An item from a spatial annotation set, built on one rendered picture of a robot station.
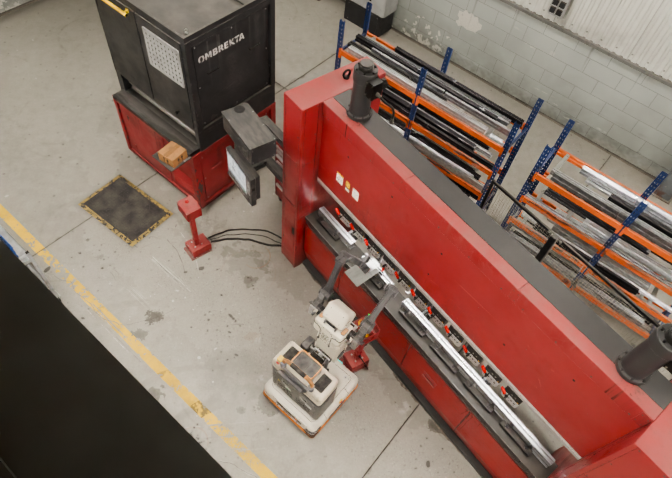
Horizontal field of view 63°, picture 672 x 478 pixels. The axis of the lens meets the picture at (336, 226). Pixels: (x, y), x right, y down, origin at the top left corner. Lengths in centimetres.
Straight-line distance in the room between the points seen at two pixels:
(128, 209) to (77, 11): 396
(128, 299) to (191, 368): 102
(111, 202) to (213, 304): 180
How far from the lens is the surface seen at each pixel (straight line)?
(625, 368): 361
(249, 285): 597
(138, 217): 661
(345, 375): 528
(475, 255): 372
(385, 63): 623
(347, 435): 541
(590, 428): 408
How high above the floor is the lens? 520
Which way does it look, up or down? 54 degrees down
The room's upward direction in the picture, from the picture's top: 9 degrees clockwise
